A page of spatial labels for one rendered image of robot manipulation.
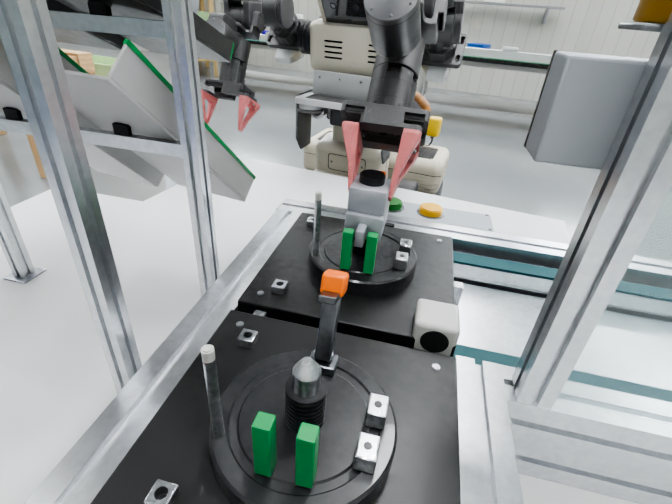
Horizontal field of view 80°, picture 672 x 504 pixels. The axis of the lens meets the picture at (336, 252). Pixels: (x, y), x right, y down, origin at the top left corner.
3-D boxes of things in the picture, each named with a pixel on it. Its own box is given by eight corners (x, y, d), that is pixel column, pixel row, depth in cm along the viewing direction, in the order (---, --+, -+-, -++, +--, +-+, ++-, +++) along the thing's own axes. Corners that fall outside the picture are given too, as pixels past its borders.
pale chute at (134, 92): (178, 184, 66) (188, 161, 67) (245, 202, 62) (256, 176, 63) (10, 63, 40) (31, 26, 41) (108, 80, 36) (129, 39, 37)
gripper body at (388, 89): (428, 125, 44) (439, 65, 45) (338, 113, 46) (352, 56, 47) (423, 150, 51) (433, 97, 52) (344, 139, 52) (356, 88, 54)
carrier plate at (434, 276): (301, 222, 66) (301, 210, 65) (450, 248, 62) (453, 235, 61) (237, 314, 46) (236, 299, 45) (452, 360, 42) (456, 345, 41)
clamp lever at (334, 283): (314, 351, 35) (327, 267, 34) (336, 356, 35) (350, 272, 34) (303, 368, 32) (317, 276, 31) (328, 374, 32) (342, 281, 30)
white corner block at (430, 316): (411, 323, 46) (417, 295, 44) (451, 331, 46) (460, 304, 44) (408, 352, 42) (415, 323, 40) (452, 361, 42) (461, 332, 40)
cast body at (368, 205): (354, 213, 53) (359, 162, 49) (387, 219, 52) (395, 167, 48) (339, 243, 46) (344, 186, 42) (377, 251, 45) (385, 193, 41)
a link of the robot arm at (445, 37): (455, 24, 97) (433, 24, 99) (457, -8, 87) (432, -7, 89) (449, 60, 96) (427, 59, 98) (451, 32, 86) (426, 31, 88)
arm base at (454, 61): (467, 37, 103) (421, 33, 106) (470, 15, 95) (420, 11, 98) (459, 69, 102) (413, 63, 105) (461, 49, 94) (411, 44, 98)
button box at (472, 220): (370, 224, 78) (374, 195, 74) (482, 243, 74) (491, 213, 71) (364, 242, 72) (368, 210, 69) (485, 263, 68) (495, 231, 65)
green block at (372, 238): (364, 267, 48) (368, 231, 46) (373, 269, 48) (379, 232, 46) (362, 272, 47) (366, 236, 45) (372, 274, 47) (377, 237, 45)
